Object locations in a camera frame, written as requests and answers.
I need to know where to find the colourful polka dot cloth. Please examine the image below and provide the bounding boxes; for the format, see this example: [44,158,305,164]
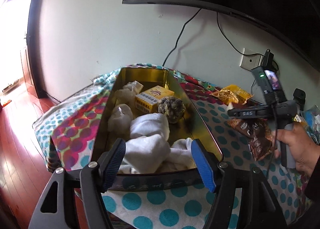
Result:
[33,64,312,228]

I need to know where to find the black camera clamp mount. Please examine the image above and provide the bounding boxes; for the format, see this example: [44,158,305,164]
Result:
[293,88,306,111]

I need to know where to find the black action camera with screen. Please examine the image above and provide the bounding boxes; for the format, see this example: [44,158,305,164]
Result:
[251,66,287,105]

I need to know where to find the person's right hand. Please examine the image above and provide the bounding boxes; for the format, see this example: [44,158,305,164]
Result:
[276,122,319,177]

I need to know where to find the grey white wall cable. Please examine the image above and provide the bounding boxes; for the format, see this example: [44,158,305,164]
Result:
[162,8,203,67]

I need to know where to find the yellow 0.3MM snack bag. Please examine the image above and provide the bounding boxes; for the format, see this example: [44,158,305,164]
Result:
[211,84,253,105]

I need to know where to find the knitted yarn ball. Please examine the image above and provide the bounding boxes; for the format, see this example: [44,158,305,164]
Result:
[158,96,185,124]

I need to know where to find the clear plastic bag blue items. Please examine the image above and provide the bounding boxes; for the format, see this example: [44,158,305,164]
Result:
[300,105,319,145]

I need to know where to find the black power adapter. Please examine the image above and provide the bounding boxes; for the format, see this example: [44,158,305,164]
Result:
[261,49,279,73]

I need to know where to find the black television cable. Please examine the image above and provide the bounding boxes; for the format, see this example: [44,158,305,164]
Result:
[216,12,266,57]

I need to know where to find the white wall socket plate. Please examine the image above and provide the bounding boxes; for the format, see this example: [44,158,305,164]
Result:
[239,48,264,71]

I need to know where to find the gold rectangular tin box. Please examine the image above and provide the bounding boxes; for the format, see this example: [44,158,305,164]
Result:
[91,67,223,191]

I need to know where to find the brown 0.3MM snack bag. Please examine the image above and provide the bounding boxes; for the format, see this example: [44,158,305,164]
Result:
[227,118,274,161]

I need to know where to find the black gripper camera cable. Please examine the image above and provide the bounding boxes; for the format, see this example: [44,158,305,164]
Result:
[265,104,278,179]

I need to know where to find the yellow white medicine box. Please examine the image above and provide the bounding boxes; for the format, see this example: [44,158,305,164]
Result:
[135,85,174,114]

